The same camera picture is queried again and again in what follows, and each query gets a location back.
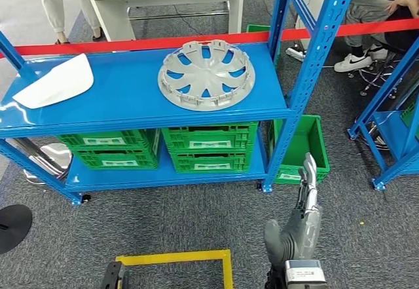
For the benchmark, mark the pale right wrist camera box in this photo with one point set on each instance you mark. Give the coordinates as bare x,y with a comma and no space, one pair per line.
304,275

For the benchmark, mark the dark robot left hand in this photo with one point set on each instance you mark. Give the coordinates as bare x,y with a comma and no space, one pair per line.
114,276

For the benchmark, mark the person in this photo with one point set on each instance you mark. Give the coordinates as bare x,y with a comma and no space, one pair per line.
363,13
56,5

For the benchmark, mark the green plastic crate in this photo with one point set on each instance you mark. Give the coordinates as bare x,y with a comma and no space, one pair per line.
411,117
211,162
114,159
209,135
108,137

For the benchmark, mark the chrome office chair base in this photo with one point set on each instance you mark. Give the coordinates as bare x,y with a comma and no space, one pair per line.
376,78

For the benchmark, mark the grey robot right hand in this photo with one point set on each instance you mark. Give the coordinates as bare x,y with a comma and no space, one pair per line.
306,235

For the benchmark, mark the white power strip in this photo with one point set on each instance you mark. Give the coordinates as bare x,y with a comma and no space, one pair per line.
296,53

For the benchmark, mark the open green plastic bin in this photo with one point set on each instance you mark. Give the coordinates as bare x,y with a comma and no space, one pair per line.
307,143
258,28

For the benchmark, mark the red barrier belt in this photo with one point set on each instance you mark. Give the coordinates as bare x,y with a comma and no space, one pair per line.
130,44

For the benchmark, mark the chrome barrier stanchion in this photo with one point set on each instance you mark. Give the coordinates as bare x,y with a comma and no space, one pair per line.
53,157

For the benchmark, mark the yellow floor tape square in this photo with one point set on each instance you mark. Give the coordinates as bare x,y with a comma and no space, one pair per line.
227,272

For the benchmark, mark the black barrier stanchion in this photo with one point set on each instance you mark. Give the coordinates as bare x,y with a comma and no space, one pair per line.
13,228

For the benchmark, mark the blue metal shelf rack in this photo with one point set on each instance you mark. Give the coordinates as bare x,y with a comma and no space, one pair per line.
130,91
393,135

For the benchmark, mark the silver wheel hubcap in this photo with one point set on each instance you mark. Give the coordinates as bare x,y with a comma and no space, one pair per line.
206,78

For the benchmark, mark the white curved panel part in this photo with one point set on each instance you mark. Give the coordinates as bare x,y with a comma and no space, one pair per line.
56,83

